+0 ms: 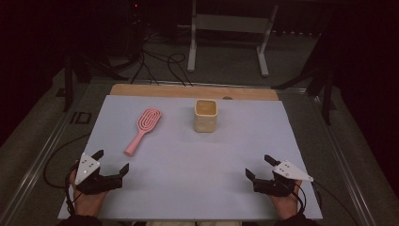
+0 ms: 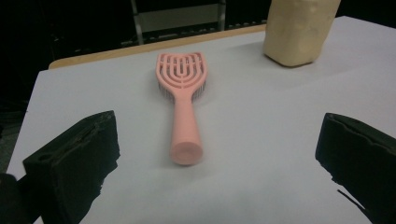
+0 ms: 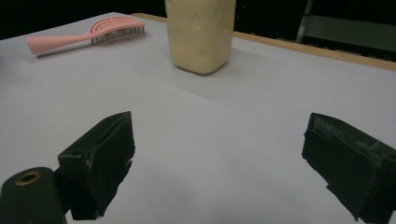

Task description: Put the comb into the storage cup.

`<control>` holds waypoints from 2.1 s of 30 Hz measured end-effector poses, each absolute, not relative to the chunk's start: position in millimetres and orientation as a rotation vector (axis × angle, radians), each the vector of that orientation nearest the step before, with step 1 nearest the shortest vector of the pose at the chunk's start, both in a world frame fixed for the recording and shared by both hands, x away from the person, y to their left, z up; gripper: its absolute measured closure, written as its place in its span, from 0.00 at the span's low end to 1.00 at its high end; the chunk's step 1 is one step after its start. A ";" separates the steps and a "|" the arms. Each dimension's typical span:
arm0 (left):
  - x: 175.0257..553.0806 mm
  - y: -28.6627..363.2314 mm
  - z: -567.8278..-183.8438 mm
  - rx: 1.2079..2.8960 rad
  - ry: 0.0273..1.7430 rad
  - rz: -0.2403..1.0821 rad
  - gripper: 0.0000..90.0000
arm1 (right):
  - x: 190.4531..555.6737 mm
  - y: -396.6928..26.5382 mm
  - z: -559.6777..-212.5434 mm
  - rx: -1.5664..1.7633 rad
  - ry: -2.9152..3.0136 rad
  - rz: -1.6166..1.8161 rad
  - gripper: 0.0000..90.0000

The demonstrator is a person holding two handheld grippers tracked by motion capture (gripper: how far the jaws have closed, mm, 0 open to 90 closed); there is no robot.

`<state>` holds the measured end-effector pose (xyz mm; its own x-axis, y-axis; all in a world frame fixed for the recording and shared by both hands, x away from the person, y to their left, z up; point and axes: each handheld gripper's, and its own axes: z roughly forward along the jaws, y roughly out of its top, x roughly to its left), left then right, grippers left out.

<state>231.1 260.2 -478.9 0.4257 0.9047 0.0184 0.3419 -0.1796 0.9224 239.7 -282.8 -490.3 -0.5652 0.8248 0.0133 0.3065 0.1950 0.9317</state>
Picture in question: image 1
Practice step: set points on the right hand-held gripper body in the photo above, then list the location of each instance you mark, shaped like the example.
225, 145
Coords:
290, 171

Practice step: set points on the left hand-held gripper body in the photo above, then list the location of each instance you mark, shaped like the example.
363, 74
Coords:
86, 166

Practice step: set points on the pink hairbrush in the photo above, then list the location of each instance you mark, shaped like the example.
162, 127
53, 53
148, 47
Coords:
147, 121

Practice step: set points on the beige square cup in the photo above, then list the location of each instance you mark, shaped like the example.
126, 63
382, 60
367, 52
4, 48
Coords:
205, 124

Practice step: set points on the person's right hand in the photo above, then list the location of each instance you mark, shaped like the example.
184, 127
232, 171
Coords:
287, 205

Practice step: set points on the person's left hand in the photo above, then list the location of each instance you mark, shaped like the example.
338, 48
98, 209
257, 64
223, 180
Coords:
87, 204

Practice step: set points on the black stand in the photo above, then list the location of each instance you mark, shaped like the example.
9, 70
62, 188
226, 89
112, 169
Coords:
327, 94
69, 78

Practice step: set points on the white metal stand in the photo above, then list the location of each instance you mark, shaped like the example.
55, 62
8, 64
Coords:
230, 23

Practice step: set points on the aluminium floor rail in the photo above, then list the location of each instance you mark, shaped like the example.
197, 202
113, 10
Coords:
37, 163
342, 163

